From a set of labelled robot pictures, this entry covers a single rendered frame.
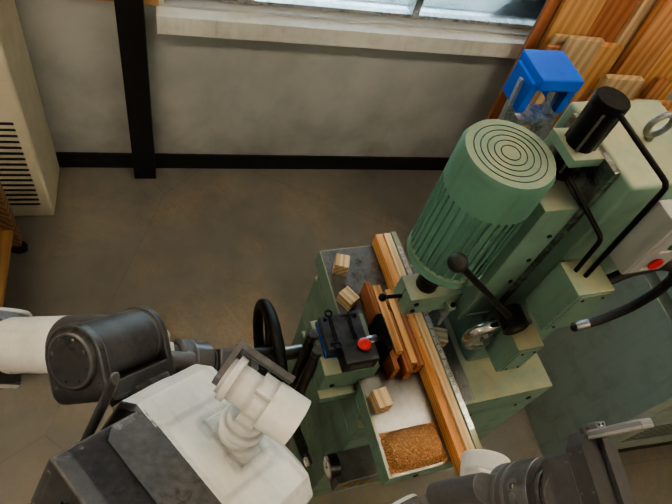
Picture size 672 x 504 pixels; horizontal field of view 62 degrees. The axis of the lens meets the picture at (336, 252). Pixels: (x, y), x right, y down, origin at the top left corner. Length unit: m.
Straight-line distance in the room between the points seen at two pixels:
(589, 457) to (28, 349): 0.76
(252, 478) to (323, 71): 2.01
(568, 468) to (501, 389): 0.93
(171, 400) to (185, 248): 1.80
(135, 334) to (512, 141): 0.69
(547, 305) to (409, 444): 0.42
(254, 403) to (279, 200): 2.11
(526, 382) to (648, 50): 1.66
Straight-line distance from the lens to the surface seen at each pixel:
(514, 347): 1.33
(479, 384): 1.58
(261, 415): 0.72
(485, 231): 1.03
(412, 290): 1.30
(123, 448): 0.75
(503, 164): 0.98
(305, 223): 2.71
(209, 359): 1.19
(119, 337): 0.84
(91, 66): 2.51
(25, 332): 0.96
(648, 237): 1.18
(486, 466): 0.80
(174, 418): 0.79
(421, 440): 1.31
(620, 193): 1.09
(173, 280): 2.48
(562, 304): 1.21
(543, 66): 1.98
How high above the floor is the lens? 2.11
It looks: 53 degrees down
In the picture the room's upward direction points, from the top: 20 degrees clockwise
